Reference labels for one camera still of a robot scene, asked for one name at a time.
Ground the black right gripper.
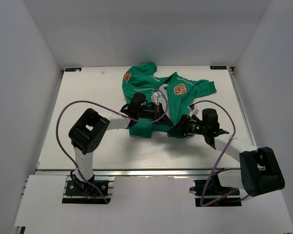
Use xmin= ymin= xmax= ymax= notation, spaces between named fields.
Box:
xmin=167 ymin=115 xmax=208 ymax=137

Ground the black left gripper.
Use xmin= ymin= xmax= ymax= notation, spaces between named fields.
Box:
xmin=137 ymin=102 xmax=173 ymax=126

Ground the green jacket with white lining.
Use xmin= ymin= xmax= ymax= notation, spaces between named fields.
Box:
xmin=122 ymin=63 xmax=216 ymax=124

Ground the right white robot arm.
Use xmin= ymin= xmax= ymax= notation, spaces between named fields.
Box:
xmin=168 ymin=108 xmax=285 ymax=197

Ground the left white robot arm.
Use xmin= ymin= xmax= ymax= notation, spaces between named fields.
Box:
xmin=69 ymin=89 xmax=173 ymax=195

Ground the right blue table label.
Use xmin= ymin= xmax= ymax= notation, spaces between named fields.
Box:
xmin=210 ymin=65 xmax=227 ymax=70

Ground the blue table label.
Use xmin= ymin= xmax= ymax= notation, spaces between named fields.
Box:
xmin=210 ymin=65 xmax=227 ymax=70
xmin=65 ymin=68 xmax=82 ymax=72

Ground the left blue table label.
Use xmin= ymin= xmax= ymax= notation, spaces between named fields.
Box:
xmin=65 ymin=68 xmax=82 ymax=72

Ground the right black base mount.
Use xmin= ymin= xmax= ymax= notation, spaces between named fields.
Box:
xmin=189 ymin=180 xmax=242 ymax=207

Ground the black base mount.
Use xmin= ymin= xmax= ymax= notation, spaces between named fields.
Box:
xmin=62 ymin=177 xmax=114 ymax=205
xmin=189 ymin=180 xmax=242 ymax=207

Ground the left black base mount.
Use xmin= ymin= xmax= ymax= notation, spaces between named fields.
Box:
xmin=62 ymin=177 xmax=114 ymax=205

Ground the aluminium table front rail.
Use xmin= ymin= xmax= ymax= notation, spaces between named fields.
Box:
xmin=36 ymin=168 xmax=242 ymax=177

